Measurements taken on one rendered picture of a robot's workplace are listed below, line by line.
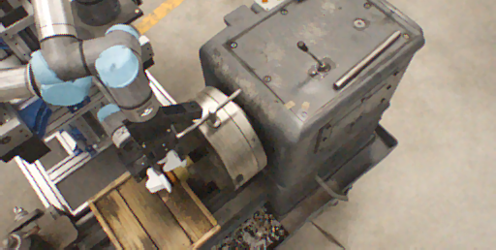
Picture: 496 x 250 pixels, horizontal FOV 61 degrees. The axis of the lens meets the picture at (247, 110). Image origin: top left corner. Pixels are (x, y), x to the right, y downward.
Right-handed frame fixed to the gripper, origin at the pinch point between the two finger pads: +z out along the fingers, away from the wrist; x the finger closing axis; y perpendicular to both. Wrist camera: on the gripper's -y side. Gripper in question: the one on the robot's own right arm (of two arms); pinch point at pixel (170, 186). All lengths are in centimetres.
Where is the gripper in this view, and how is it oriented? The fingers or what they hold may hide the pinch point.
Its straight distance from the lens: 130.3
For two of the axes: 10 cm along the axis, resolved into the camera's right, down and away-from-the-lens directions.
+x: -0.3, -4.8, -8.7
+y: -7.9, 5.5, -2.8
